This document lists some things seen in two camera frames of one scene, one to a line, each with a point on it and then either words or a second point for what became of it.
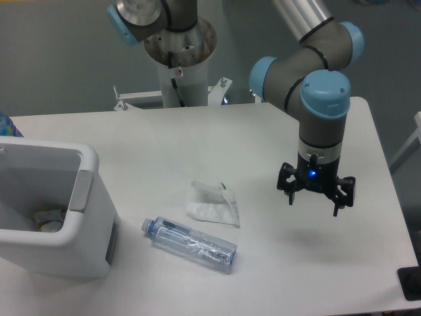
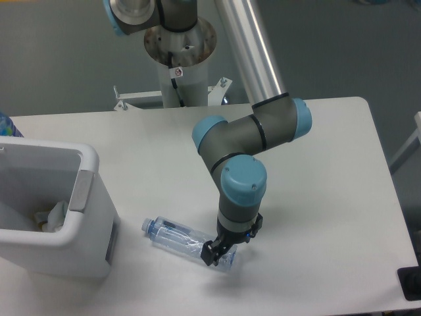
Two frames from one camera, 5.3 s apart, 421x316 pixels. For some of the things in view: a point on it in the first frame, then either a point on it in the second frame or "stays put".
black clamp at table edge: (410, 280) stays put
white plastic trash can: (40, 173) stays put
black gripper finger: (287, 180) -> (212, 251)
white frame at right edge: (412, 145) stays put
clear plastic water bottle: (197, 245) stays put
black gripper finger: (344, 195) -> (257, 226)
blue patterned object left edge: (7, 127) stays put
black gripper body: (320, 176) -> (233, 237)
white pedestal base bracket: (220, 94) stays put
